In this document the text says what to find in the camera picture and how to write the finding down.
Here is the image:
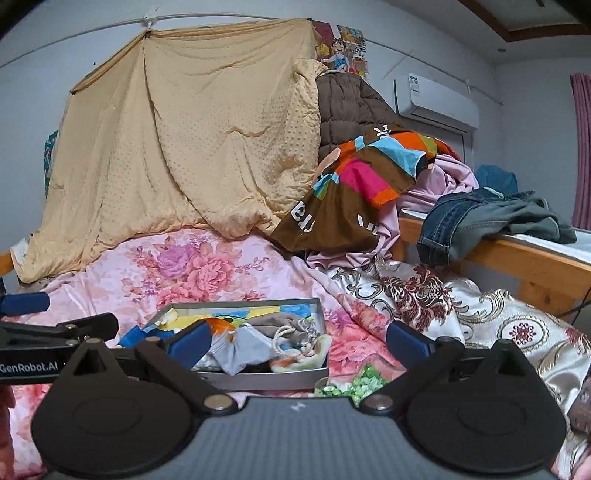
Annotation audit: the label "grey face mask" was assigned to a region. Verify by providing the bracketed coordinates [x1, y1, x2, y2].
[208, 324, 276, 376]

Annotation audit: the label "striped pastel towel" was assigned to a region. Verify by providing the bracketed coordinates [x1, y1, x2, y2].
[270, 334, 332, 373]

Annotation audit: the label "beige drawstring linen pouch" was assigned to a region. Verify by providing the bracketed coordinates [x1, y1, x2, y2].
[247, 312, 321, 357]

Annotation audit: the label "person's left hand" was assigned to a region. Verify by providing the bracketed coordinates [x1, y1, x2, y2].
[0, 385, 15, 480]

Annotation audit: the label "pink floral bedsheet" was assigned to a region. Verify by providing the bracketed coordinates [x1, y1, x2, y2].
[4, 225, 408, 480]

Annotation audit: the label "white brocade patterned blanket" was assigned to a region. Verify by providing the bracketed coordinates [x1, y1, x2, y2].
[327, 258, 590, 479]

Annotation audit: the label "grey tray with cartoon towel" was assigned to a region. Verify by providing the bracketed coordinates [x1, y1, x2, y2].
[118, 298, 332, 392]

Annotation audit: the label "blue denim jeans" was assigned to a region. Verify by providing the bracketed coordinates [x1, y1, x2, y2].
[417, 187, 577, 267]

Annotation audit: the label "colourful brown patchwork cloth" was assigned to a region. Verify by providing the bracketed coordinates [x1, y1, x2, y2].
[270, 123, 460, 255]

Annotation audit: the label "mauve pink garment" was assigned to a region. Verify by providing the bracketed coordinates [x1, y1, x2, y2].
[307, 155, 480, 269]

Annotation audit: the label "yellow dotted blanket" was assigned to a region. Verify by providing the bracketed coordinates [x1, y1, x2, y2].
[15, 19, 324, 283]

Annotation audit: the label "white air conditioner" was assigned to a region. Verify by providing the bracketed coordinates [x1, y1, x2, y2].
[394, 74, 480, 134]

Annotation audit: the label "brown quilted jacket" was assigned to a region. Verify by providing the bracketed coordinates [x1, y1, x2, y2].
[317, 72, 403, 160]

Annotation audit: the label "pink curtain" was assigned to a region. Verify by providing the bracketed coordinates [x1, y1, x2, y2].
[570, 74, 591, 230]

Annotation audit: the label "wooden bed frame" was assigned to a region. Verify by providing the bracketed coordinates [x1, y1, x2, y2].
[0, 214, 591, 319]

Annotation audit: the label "black cable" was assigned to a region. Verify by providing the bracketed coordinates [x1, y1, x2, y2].
[553, 285, 591, 322]

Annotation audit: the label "cartoon wall poster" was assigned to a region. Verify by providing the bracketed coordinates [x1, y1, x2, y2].
[311, 20, 369, 80]

